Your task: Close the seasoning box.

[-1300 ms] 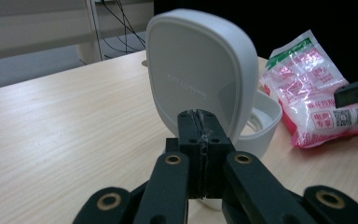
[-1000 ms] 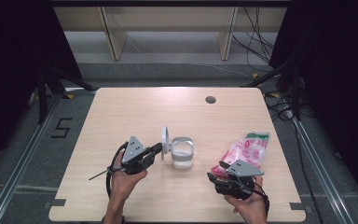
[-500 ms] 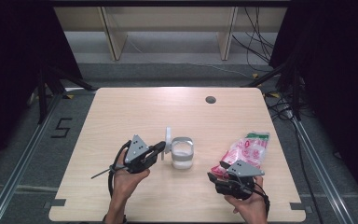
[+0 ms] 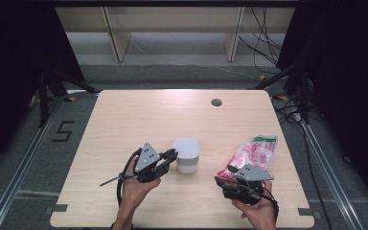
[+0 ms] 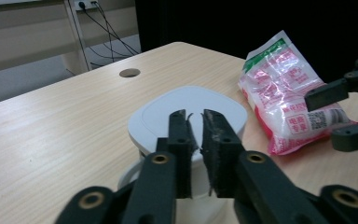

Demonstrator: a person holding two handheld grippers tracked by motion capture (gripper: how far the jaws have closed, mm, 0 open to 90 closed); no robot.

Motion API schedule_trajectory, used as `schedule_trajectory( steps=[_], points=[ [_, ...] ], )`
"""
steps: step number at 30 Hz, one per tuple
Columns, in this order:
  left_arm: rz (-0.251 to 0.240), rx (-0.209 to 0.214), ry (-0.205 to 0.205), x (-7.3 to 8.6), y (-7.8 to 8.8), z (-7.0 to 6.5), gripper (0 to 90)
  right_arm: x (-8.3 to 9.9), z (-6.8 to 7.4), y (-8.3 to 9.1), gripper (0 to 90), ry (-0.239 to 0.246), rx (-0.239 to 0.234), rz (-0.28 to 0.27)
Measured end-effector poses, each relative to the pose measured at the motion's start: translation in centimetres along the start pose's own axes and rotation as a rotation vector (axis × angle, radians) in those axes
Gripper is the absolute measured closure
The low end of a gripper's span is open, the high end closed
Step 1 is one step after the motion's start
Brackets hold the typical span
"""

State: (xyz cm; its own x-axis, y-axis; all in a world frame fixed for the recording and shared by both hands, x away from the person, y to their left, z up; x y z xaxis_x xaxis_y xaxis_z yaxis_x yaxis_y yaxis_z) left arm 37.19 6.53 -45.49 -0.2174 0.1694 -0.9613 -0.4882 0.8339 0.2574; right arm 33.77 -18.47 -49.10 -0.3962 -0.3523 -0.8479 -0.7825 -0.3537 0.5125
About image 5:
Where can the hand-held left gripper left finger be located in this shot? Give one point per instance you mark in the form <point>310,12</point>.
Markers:
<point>167,174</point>

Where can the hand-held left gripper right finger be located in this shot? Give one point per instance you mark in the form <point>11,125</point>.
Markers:
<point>248,186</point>

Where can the pink and white plastic bag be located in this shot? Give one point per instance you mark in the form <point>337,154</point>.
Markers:
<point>276,93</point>

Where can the black curtain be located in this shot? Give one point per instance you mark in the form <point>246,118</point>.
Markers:
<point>230,18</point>

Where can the white power socket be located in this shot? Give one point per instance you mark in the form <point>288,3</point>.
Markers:
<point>85,4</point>

